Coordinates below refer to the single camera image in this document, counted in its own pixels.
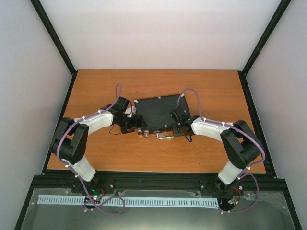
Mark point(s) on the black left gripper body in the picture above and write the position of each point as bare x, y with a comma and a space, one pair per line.
128, 125

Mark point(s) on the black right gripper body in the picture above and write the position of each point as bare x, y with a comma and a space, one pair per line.
179, 132

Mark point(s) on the black poker set case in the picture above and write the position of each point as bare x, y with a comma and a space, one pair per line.
156, 114

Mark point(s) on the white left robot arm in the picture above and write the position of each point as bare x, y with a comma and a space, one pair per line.
70, 138

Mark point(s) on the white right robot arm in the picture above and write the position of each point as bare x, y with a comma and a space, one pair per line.
241, 145

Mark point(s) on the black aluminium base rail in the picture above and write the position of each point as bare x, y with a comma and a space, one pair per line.
206, 183

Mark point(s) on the light blue cable duct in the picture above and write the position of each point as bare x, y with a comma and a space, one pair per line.
129, 201

